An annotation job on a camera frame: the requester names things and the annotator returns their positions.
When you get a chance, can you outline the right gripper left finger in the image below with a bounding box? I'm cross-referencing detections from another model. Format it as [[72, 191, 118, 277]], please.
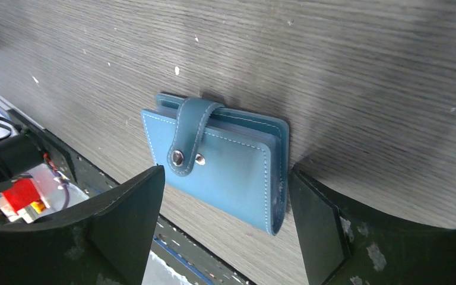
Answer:
[[0, 166, 165, 284]]

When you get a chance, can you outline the red connector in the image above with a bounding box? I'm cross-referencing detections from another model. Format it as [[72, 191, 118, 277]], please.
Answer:
[[1, 178, 49, 214]]

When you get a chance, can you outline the blue leather card holder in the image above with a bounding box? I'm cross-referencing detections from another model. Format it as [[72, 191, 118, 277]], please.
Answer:
[[141, 93, 290, 235]]

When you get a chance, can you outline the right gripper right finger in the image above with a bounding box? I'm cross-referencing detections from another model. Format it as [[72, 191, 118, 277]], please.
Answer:
[[289, 165, 456, 284]]

